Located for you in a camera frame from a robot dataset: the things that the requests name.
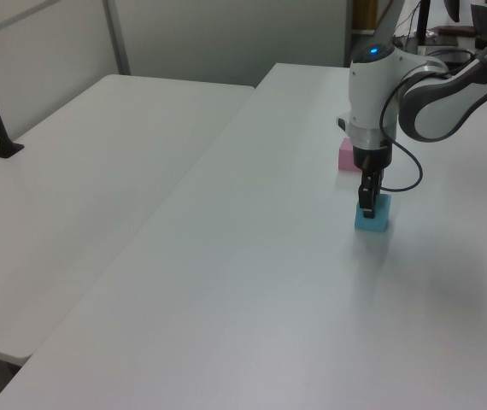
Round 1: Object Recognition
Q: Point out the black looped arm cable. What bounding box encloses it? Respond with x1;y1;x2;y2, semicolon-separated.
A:
378;49;476;193

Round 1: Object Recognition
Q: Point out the tan wooden panel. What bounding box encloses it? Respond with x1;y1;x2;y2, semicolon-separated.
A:
351;0;395;36

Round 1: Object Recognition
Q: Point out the blue cube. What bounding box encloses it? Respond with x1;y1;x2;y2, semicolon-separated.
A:
354;194;393;234

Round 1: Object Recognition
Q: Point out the pink cube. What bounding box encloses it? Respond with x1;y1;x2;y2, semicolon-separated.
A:
337;137;364;173

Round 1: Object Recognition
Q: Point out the black monitor stand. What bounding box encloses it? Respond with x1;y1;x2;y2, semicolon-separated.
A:
415;0;433;55

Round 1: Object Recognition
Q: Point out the white side table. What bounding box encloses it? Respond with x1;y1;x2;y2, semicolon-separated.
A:
0;73;256;366

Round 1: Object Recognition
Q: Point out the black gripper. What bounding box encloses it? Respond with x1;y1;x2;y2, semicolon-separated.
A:
351;143;394;220

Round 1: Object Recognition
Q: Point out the brown flat object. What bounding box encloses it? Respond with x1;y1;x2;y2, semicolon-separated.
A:
434;25;478;38

